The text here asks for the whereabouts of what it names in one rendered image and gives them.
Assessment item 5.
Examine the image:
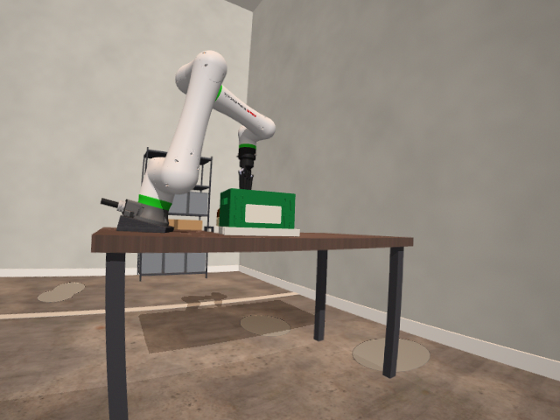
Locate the green divided crate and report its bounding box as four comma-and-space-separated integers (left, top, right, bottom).
219, 188, 296, 229

